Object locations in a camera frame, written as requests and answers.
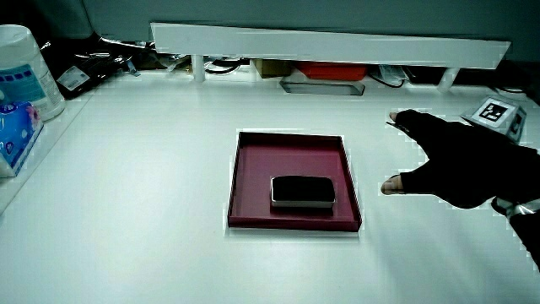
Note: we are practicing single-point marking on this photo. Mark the black plastic bag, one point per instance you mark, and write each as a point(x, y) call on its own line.
point(90, 63)

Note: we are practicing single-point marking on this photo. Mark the brown cardboard box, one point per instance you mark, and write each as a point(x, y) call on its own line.
point(270, 67)

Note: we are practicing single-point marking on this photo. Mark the grey flat tray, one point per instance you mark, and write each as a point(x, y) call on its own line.
point(322, 88)

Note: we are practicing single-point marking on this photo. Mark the orange box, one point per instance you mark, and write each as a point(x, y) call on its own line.
point(332, 70)

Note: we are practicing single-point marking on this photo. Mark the person's right hand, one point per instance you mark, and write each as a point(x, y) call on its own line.
point(464, 169)

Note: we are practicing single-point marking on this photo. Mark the white desk shelf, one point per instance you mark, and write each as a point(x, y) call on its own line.
point(329, 44)

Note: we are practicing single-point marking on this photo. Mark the blue tissue pack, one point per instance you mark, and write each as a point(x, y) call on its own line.
point(17, 135)

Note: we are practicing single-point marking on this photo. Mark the white wipes canister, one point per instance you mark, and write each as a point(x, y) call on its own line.
point(25, 72)

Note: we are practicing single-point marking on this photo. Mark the dark red tray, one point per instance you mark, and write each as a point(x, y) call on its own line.
point(261, 169)

